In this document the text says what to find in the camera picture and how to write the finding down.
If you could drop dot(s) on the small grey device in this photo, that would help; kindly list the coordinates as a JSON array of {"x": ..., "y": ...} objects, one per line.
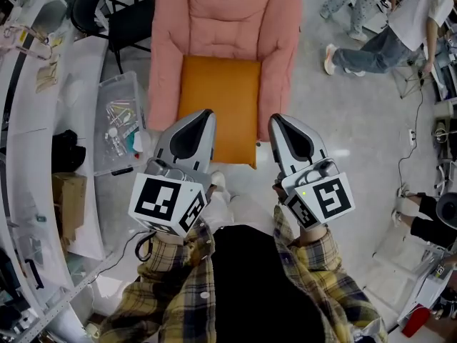
[{"x": 41, "y": 218}]

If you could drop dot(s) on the person's left forearm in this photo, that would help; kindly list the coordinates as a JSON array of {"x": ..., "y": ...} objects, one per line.
[{"x": 171, "y": 270}]

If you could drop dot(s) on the pink padded armchair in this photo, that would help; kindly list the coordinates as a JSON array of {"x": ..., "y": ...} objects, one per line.
[{"x": 228, "y": 20}]

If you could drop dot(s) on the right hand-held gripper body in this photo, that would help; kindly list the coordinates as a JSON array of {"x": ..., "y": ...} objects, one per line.
[{"x": 328, "y": 198}]

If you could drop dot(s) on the person's white shoe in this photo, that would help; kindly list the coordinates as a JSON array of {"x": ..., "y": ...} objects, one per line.
[{"x": 218, "y": 181}]

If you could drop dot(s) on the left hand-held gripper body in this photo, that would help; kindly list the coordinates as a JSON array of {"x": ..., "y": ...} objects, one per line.
[{"x": 157, "y": 202}]

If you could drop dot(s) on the red plastic container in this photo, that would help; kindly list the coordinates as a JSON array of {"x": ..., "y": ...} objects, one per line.
[{"x": 416, "y": 322}]

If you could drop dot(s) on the white power strip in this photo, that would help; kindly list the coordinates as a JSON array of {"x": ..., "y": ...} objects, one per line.
[{"x": 411, "y": 136}]

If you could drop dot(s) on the black cloth bundle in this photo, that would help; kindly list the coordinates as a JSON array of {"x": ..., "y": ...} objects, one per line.
[{"x": 68, "y": 152}]

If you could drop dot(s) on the person's torso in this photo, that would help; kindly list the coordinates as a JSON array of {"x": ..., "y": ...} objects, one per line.
[{"x": 257, "y": 281}]

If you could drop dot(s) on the clear plastic storage bin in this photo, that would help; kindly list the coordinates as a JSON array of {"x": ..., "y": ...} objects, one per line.
[{"x": 118, "y": 88}]

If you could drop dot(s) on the person's right forearm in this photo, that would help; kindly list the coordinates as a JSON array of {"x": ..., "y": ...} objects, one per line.
[{"x": 321, "y": 273}]

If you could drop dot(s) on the bundle of wooden sticks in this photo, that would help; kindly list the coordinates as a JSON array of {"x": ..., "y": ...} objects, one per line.
[{"x": 47, "y": 77}]

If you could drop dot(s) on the pile of plastic utensils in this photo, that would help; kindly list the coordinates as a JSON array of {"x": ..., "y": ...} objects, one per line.
[{"x": 118, "y": 116}]

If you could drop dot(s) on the beige mug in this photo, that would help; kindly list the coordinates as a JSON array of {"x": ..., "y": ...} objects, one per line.
[{"x": 92, "y": 330}]

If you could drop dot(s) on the brown cardboard box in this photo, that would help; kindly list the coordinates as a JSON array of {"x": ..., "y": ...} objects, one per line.
[{"x": 69, "y": 198}]

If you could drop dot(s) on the orange cushion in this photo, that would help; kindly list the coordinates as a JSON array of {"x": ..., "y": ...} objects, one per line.
[{"x": 232, "y": 95}]

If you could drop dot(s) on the person's legs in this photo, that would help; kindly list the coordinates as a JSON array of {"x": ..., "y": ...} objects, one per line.
[{"x": 242, "y": 209}]

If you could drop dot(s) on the black folding chair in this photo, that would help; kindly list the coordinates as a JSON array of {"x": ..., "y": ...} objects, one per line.
[{"x": 132, "y": 23}]

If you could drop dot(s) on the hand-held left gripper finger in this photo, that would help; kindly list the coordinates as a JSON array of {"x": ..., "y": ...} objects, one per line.
[
  {"x": 207, "y": 152},
  {"x": 168, "y": 152}
]

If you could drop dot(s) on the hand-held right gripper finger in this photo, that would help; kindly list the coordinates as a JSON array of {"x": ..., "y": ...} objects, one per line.
[
  {"x": 278, "y": 148},
  {"x": 316, "y": 145}
]

